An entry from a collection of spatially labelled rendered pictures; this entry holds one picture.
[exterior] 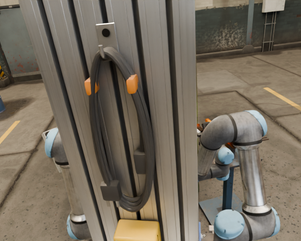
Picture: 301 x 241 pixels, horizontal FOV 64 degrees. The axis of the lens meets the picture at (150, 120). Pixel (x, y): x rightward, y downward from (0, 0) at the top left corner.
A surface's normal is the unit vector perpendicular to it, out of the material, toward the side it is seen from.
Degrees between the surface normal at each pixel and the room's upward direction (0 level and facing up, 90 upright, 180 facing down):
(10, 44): 90
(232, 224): 7
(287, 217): 0
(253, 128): 68
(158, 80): 90
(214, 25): 91
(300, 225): 0
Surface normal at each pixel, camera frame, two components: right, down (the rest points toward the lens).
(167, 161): -0.15, 0.46
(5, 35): 0.11, 0.43
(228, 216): -0.22, -0.86
